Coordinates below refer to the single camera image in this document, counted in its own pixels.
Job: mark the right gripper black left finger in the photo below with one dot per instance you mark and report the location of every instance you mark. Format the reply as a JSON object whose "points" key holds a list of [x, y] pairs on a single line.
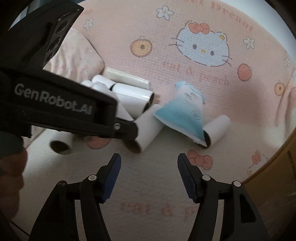
{"points": [[57, 218]]}

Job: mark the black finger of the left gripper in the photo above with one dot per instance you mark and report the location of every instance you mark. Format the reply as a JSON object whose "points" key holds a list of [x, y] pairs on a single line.
{"points": [[125, 130]]}

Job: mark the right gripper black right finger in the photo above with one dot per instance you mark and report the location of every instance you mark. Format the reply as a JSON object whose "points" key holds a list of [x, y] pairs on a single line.
{"points": [[241, 219]]}

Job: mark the person's left hand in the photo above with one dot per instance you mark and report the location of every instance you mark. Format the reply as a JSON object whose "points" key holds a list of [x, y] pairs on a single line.
{"points": [[12, 182]]}

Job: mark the brown cardboard box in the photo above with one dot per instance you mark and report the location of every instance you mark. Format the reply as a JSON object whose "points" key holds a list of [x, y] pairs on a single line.
{"points": [[272, 189]]}

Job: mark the pink floral pillow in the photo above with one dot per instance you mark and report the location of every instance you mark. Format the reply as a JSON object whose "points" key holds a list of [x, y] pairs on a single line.
{"points": [[76, 59]]}

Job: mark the blue white pouch packet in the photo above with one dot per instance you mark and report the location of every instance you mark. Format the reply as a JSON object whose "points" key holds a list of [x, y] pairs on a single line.
{"points": [[184, 113]]}

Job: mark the pink Hello Kitty blanket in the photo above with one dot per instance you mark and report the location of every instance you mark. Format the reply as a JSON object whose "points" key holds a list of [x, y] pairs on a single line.
{"points": [[254, 88]]}

